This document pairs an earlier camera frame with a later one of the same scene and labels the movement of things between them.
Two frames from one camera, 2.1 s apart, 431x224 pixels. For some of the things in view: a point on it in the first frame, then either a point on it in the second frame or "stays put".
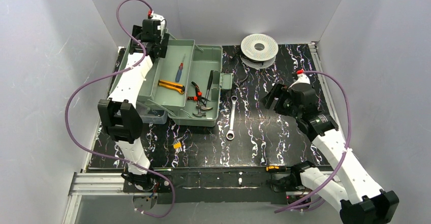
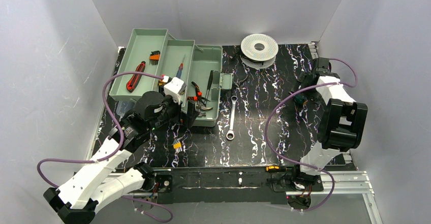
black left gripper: x=135 y=43 -> x=190 y=111
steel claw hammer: x=205 y=106 stays put
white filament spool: x=258 y=51 stays put
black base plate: x=256 y=186 stays put
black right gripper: x=279 y=99 -> x=306 y=82
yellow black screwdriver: x=276 y=168 stays put
